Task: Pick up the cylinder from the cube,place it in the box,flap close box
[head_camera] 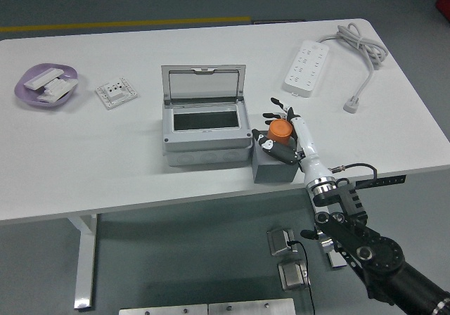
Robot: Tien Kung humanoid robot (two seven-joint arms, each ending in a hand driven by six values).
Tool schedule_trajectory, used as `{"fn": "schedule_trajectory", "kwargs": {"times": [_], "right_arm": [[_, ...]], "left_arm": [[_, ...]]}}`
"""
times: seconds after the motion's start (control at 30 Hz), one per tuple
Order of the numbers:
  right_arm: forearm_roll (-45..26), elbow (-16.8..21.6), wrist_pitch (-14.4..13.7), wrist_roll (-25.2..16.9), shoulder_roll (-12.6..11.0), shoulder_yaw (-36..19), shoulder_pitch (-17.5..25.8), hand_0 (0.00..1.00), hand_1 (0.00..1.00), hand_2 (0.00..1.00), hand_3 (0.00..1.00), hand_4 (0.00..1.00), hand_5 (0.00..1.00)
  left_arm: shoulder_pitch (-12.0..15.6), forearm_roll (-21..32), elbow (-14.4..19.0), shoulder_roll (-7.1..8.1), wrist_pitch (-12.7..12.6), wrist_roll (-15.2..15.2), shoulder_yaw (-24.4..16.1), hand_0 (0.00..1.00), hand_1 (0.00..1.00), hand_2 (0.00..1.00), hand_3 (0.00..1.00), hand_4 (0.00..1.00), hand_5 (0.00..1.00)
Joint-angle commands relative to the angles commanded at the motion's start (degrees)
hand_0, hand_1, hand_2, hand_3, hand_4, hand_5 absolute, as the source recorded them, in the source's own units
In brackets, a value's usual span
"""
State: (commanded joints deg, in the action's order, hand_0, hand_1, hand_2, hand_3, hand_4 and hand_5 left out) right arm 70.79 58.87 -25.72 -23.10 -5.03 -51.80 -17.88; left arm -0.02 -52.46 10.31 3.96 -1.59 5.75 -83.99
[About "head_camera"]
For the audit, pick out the metal foot pedal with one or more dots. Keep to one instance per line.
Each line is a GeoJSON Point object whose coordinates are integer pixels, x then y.
{"type": "Point", "coordinates": [279, 241]}
{"type": "Point", "coordinates": [293, 276]}

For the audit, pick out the grey electrical enclosure box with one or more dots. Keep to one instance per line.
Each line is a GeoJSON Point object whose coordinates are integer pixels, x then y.
{"type": "Point", "coordinates": [207, 142]}

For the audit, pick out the white table leg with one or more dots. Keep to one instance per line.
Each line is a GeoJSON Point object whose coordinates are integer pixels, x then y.
{"type": "Point", "coordinates": [84, 258]}
{"type": "Point", "coordinates": [336, 261]}

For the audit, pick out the long white plastic part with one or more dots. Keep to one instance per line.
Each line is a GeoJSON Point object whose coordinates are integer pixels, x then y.
{"type": "Point", "coordinates": [41, 78]}

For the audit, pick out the grey cube with round hole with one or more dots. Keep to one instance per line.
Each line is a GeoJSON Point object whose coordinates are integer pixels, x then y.
{"type": "Point", "coordinates": [274, 173]}

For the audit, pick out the white wall socket panel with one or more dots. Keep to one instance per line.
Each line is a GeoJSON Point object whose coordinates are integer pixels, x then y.
{"type": "Point", "coordinates": [116, 93]}

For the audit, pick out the purple plate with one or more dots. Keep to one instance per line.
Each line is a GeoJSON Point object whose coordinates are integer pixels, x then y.
{"type": "Point", "coordinates": [26, 95]}

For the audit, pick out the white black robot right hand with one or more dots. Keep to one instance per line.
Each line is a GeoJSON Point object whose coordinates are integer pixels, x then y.
{"type": "Point", "coordinates": [311, 153]}

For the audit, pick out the orange cylinder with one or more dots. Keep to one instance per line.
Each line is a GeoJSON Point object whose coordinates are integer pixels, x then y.
{"type": "Point", "coordinates": [279, 130]}

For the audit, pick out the transparent hinged box lid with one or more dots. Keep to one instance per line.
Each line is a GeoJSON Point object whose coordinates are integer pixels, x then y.
{"type": "Point", "coordinates": [204, 84]}

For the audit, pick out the silver metal plate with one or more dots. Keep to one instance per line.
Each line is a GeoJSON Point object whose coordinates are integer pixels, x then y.
{"type": "Point", "coordinates": [161, 310]}

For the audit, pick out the dark floor strip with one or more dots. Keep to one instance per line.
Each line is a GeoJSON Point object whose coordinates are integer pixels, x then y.
{"type": "Point", "coordinates": [277, 22]}

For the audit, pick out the white power strip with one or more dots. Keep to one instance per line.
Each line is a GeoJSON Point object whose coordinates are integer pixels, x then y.
{"type": "Point", "coordinates": [306, 69]}

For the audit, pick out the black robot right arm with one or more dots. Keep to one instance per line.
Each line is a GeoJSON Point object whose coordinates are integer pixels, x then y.
{"type": "Point", "coordinates": [383, 255]}

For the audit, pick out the black table control panel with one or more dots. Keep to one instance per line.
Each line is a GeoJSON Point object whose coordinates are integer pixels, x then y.
{"type": "Point", "coordinates": [390, 180]}

